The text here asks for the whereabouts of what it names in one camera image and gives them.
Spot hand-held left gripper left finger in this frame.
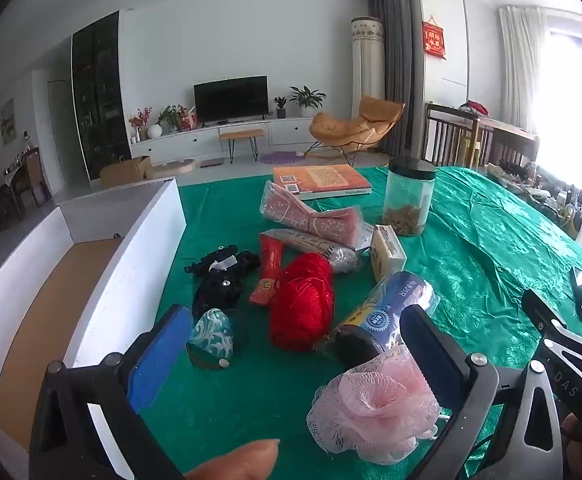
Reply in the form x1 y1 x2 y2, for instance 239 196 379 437
30 304 194 480

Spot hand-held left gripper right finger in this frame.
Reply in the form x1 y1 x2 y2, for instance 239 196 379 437
400 305 564 480

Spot blue wave pattern pouch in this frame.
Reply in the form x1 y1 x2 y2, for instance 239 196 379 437
186 308 236 371

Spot blue label bag roll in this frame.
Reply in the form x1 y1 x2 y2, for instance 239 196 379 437
328 271 439 366

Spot pink bath loofah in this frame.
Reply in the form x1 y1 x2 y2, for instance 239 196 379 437
307 347 442 465

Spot black sequin scrunchie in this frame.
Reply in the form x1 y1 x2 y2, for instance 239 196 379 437
192 272 246 318

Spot white box with cardboard bottom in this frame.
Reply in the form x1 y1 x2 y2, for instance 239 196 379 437
0 177 188 461

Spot cream small box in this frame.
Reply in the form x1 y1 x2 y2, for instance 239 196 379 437
370 225 406 283

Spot black lace hair band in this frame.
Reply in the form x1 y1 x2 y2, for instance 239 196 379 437
185 245 262 278

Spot red packet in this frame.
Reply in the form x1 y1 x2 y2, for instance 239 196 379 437
249 234 288 306

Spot red yarn ball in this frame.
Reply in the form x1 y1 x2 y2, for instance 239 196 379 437
269 252 335 352

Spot person's left hand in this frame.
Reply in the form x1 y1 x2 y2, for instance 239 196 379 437
185 438 280 480

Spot green tablecloth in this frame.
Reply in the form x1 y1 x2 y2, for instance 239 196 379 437
141 165 582 480

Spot pile of household clutter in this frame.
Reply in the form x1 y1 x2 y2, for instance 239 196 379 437
486 160 582 261

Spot bag of white cotton balls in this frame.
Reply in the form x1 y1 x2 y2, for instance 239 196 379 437
260 229 362 274

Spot clear jar with black lid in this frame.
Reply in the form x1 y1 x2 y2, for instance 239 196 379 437
382 156 438 237

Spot wooden railing cot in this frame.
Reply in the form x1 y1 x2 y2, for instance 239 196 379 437
421 102 540 168

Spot pink patterned packet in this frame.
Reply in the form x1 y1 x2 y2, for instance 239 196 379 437
260 181 366 246

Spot round beige tray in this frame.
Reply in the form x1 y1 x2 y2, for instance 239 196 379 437
153 158 196 178

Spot orange book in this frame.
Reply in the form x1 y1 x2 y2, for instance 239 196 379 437
273 164 372 201

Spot wooden dining chair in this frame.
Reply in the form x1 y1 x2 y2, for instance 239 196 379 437
11 147 52 221

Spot purple round mat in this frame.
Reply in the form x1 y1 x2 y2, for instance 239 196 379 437
260 151 304 166

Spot red flowers in vase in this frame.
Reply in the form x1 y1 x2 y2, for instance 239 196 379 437
128 107 152 142

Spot wooden bench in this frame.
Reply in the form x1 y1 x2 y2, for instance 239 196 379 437
219 128 266 163

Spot leafy green plant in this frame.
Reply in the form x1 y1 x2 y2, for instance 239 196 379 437
157 105 184 133

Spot white sheer curtain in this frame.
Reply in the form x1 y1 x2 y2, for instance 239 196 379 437
498 5 552 133

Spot orange lounge chair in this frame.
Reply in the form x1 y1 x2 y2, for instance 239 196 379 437
305 96 406 167

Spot white television cabinet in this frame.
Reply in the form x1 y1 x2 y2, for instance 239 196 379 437
130 116 322 166

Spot black display cabinet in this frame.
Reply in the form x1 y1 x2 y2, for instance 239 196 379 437
71 10 132 181

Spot black television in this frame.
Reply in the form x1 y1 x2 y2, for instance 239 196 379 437
193 76 269 123

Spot covered standing air conditioner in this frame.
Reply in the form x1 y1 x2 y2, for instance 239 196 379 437
351 16 386 153

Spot large potted green plant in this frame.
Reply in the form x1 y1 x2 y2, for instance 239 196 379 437
289 86 326 120

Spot grey curtain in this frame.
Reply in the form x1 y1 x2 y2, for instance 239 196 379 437
367 0 422 158

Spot framed wall picture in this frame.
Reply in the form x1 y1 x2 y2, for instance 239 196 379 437
0 99 16 147

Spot red wall calendar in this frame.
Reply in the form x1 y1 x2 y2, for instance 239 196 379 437
422 21 446 58

